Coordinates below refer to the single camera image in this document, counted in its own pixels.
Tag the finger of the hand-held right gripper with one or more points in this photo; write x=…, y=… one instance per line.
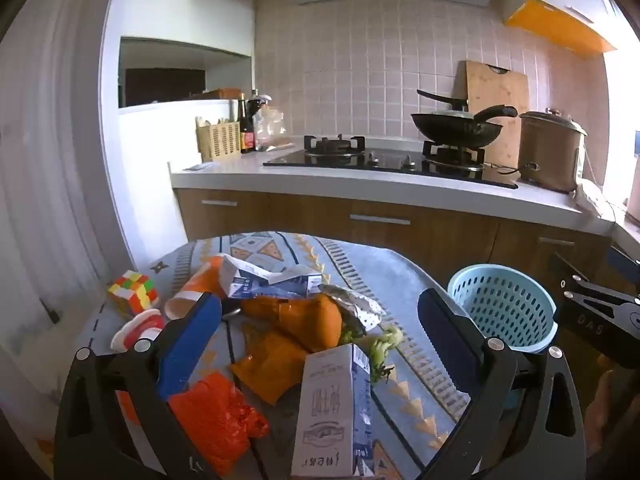
x=575, y=290

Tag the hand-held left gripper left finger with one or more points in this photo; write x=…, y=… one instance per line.
x=187, y=347

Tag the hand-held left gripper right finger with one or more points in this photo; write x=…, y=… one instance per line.
x=445, y=332

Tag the light blue plastic basket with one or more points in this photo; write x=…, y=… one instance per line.
x=505, y=305

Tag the orange snack packet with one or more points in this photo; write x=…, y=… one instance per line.
x=305, y=320

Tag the white milk carton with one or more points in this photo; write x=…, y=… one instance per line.
x=327, y=410

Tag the person's right hand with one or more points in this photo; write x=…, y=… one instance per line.
x=607, y=405

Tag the red and white paper cup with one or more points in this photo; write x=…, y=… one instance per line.
x=137, y=330

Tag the patterned blue tablecloth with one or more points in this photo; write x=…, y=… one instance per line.
x=435, y=280

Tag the small dark metal piece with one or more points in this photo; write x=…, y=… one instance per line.
x=231, y=311

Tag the orange paper cup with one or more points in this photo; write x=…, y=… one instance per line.
x=197, y=285

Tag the green vegetable scraps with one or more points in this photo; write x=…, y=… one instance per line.
x=382, y=345

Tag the red orange plastic bag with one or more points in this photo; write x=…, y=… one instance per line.
x=215, y=420

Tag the colourful puzzle cube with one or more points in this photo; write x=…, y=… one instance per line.
x=132, y=292

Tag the crushed blue white carton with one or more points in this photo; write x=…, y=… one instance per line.
x=250, y=277

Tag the white crumpled cloth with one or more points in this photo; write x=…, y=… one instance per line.
x=592, y=197

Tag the silver foil wrapper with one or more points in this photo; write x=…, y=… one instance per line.
x=352, y=305

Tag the wooden kitchen cabinets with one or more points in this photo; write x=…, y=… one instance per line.
x=400, y=232

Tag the brown rice cooker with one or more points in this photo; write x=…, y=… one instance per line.
x=547, y=152

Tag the black burner grate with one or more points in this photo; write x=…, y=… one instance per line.
x=334, y=145
x=452, y=156

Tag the black glass gas hob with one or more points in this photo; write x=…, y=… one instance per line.
x=390, y=162

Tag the black wok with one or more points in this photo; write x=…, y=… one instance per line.
x=457, y=130

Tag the white kitchen countertop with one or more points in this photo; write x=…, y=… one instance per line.
x=300, y=175

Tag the wooden cutting board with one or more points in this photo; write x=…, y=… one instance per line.
x=505, y=95

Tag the beige slotted utensil basket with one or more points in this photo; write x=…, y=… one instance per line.
x=217, y=140

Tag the dark sauce bottle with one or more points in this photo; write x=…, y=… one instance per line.
x=246, y=132

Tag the clear plastic bag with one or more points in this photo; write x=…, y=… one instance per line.
x=270, y=127

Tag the clear bottle with dark cap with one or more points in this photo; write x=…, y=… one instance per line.
x=256, y=110

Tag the orange wall cabinet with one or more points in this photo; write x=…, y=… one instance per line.
x=555, y=22

